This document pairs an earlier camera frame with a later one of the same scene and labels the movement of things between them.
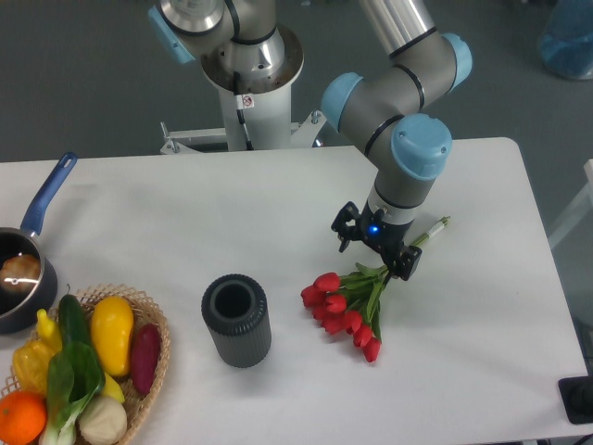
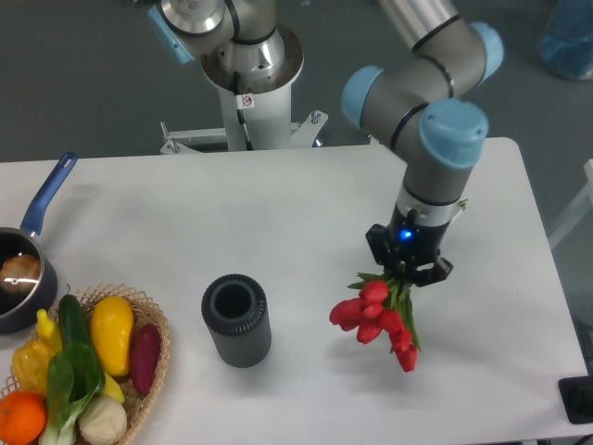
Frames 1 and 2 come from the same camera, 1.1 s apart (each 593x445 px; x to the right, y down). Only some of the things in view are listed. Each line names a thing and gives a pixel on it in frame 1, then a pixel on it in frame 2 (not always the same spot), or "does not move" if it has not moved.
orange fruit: (22, 417) does not move
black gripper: (375, 231) to (411, 246)
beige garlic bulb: (104, 421) does not move
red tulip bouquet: (350, 304) to (381, 309)
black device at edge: (576, 394) does not move
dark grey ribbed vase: (235, 311) does not move
